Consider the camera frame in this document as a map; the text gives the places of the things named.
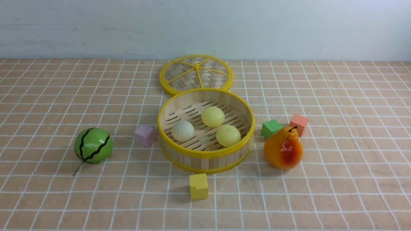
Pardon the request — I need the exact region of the beige grid tablecloth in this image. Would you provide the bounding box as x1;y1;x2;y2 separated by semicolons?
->
0;59;411;231

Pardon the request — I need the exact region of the yellow wooden block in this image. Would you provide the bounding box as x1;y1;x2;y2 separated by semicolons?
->
189;173;209;200

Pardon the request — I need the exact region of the orange toy pear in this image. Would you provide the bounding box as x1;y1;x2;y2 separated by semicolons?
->
263;126;304;171

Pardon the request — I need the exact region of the yellow toy bun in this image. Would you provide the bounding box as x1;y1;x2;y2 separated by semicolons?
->
216;124;241;148
201;106;225;127

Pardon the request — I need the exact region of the bamboo steamer tray yellow rim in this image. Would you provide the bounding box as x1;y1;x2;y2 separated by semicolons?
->
157;88;256;174

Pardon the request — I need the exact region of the pink wooden cube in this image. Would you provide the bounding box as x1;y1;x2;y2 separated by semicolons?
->
135;124;157;148

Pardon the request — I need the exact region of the woven bamboo steamer lid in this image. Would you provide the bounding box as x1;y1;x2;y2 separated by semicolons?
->
159;55;234;96

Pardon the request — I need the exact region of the orange wooden cube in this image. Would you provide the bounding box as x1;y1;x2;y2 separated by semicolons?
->
289;114;309;137

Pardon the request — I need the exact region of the green toy watermelon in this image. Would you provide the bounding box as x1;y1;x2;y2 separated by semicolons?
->
73;127;113;176

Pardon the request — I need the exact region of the green wooden cube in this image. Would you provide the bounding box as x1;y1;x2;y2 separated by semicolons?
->
261;119;283;139

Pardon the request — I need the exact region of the white toy bun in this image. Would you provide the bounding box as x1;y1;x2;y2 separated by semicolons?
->
171;120;195;142

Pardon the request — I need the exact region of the yellow toy bun back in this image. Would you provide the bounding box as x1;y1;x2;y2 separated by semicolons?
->
201;106;225;127

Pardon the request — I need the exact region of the yellow toy bun front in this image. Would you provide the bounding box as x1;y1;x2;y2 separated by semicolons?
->
216;124;241;148

